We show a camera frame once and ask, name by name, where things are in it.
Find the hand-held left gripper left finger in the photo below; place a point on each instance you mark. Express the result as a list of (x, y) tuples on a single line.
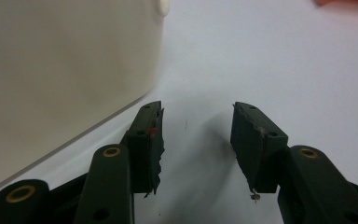
[(144, 149)]

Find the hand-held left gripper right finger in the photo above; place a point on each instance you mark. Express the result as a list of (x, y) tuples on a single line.
[(254, 146)]

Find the cream plastic container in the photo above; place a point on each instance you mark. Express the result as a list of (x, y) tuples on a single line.
[(65, 84)]

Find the red object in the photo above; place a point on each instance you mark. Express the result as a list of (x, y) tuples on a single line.
[(345, 2)]

